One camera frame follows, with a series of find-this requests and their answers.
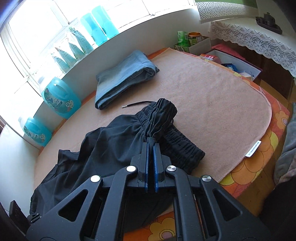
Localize black pants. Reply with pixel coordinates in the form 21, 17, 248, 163
29, 98, 205, 215

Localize peach terry blanket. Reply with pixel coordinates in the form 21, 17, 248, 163
34, 49, 272, 186

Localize folded blue jeans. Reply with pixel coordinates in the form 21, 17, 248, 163
95, 50, 159, 110

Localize large blue detergent jug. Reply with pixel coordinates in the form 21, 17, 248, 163
40, 77, 81, 119

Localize refill pouch teal white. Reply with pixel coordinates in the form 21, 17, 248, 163
52, 55, 70, 74

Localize open cardboard box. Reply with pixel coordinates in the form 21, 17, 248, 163
201, 49, 262, 81

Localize round metal tin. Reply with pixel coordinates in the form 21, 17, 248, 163
188, 32, 203, 46

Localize tall blue liquid bottle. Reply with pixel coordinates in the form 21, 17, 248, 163
80, 13, 107, 46

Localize white lace tablecloth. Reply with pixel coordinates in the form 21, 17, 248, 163
196, 1, 295, 77

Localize black ship figurine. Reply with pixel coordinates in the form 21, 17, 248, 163
255, 13, 282, 35

